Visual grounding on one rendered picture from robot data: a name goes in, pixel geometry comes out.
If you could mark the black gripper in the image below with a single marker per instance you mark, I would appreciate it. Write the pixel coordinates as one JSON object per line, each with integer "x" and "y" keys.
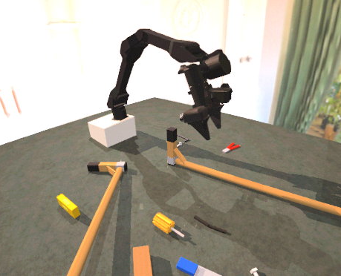
{"x": 198, "y": 115}

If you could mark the yellow rectangular block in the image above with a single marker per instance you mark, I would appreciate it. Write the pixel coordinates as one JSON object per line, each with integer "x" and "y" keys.
{"x": 68, "y": 205}

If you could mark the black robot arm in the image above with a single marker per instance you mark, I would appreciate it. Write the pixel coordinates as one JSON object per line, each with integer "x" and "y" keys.
{"x": 211, "y": 66}

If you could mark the orange flat bar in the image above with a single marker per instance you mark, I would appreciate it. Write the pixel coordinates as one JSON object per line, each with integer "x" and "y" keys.
{"x": 142, "y": 261}

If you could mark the yellow-handled screwdriver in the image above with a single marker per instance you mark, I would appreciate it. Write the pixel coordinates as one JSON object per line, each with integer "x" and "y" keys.
{"x": 165, "y": 224}

